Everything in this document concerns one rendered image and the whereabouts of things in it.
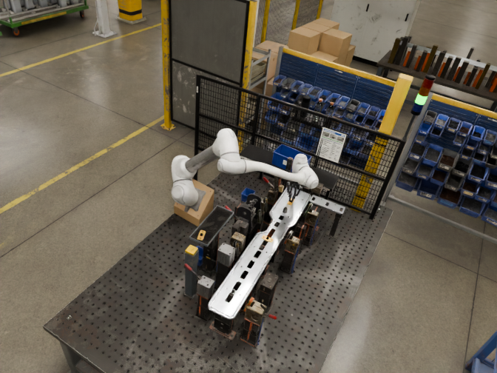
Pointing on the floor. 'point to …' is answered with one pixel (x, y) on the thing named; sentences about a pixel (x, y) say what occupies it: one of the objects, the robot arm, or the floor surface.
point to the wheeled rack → (7, 18)
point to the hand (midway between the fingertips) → (291, 197)
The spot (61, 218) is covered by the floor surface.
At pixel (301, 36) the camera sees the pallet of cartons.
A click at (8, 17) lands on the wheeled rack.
